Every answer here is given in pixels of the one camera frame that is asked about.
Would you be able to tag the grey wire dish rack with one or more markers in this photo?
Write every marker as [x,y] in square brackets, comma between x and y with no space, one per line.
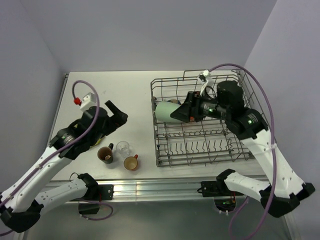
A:
[206,141]

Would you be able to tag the small orange mug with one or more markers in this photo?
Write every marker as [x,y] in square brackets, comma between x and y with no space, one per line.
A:
[131,163]

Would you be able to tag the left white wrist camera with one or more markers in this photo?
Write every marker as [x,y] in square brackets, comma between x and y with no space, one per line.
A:
[88,101]

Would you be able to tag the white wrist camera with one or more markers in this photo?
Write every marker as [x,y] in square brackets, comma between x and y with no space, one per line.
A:
[88,101]
[206,81]

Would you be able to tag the mint green cup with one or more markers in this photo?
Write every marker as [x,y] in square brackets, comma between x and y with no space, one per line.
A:
[163,112]

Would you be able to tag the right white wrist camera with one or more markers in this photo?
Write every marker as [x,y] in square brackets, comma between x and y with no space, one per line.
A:
[206,81]

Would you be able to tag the yellow-green dotted plate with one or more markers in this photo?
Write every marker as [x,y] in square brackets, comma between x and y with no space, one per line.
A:
[98,142]

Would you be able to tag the clear drinking glass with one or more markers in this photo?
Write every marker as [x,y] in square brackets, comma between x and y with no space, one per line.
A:
[123,148]

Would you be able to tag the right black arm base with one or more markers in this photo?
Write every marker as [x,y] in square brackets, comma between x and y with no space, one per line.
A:
[212,189]

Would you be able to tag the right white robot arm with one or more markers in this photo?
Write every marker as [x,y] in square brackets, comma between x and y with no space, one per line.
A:
[285,189]

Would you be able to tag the aluminium mounting rail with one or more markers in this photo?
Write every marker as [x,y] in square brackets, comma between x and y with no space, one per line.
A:
[143,210]

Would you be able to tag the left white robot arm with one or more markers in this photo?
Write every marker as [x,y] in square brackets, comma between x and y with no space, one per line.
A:
[22,205]

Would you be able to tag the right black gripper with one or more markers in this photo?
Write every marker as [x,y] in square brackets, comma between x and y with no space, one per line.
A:
[190,107]

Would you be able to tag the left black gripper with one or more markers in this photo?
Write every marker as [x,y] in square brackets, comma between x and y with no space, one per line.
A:
[119,118]

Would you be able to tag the blue bowl beige inside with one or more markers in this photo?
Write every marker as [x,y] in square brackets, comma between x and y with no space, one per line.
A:
[174,101]

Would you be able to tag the dark brown mug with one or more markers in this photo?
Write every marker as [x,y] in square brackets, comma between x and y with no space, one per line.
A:
[105,154]

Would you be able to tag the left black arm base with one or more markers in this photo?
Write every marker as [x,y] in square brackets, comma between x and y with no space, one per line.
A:
[101,192]

